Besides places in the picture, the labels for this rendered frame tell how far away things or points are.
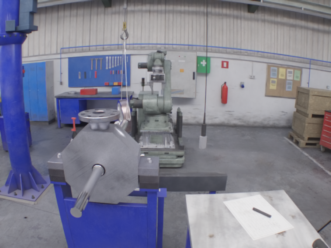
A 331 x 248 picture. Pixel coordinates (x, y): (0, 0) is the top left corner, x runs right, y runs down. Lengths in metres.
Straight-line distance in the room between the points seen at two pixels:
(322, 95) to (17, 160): 6.03
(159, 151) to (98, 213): 2.40
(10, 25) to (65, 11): 4.44
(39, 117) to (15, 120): 3.95
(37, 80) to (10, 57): 3.91
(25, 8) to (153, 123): 2.64
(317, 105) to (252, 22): 2.88
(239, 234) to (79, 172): 1.02
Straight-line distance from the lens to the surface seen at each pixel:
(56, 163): 1.63
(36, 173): 3.68
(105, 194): 1.60
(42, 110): 7.13
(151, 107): 3.88
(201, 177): 1.96
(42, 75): 6.98
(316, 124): 6.08
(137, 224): 1.74
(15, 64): 3.25
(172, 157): 4.01
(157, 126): 4.03
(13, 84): 3.24
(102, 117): 1.38
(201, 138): 2.38
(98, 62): 6.82
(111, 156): 1.47
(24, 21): 3.24
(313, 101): 5.93
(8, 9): 3.33
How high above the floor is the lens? 1.73
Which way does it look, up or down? 16 degrees down
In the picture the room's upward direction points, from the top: 1 degrees clockwise
